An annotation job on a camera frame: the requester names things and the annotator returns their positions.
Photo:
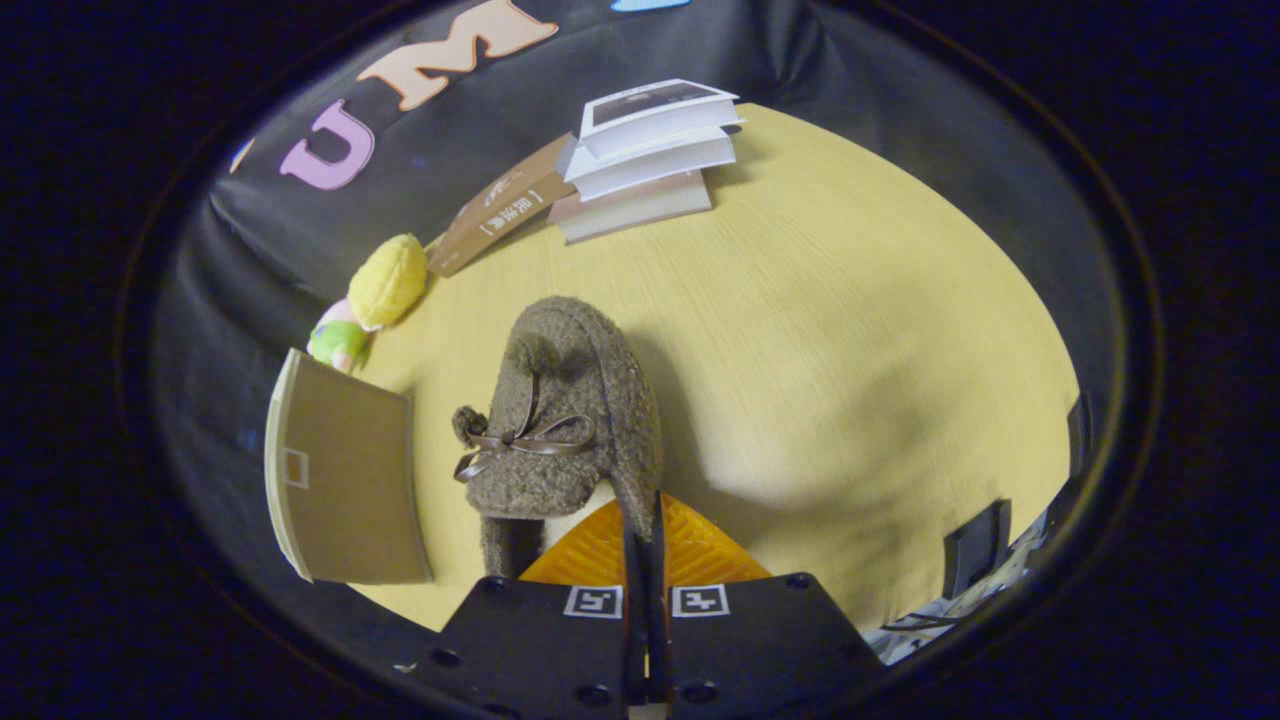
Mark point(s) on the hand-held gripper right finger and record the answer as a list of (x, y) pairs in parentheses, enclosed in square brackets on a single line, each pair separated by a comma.
[(765, 640)]

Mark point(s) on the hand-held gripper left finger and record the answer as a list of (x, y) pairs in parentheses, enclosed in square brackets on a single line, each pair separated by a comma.
[(540, 650)]

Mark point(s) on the brown cardboard storage box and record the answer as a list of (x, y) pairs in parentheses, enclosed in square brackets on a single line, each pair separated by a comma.
[(350, 490)]

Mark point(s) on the brown fuzzy shoe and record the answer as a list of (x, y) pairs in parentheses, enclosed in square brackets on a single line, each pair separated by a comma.
[(580, 400)]

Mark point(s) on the black rectangular object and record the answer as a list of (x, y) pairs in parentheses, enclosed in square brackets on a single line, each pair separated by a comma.
[(975, 550)]

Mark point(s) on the pink and green plush toy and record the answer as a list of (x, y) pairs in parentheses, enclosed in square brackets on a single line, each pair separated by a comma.
[(340, 342)]

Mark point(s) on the yellow plush toy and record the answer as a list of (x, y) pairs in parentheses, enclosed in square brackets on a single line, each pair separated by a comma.
[(388, 280)]

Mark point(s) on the brown book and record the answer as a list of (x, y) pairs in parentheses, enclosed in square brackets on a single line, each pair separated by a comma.
[(500, 210)]

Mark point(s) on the white book with portrait cover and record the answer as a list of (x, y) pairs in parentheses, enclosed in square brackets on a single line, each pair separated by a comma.
[(655, 110)]

